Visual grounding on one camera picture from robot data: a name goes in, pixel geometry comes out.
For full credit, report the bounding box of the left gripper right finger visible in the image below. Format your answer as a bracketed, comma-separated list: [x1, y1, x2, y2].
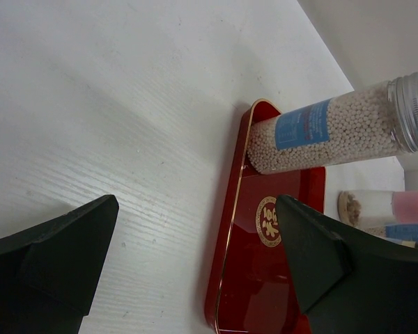
[276, 195, 418, 333]

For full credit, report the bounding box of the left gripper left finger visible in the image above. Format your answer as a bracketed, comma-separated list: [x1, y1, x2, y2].
[0, 195, 119, 333]

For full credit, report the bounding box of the pink lid small bottle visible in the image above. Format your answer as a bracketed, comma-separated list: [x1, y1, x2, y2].
[337, 190, 418, 230]

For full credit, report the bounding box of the tall bottle silver lid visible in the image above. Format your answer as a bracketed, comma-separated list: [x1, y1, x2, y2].
[247, 72, 418, 174]

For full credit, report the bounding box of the tall bottle grey lid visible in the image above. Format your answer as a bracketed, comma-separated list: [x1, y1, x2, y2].
[364, 224, 418, 249]

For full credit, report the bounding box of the red rectangular tray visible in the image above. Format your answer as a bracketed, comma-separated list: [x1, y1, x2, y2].
[204, 99, 325, 333]

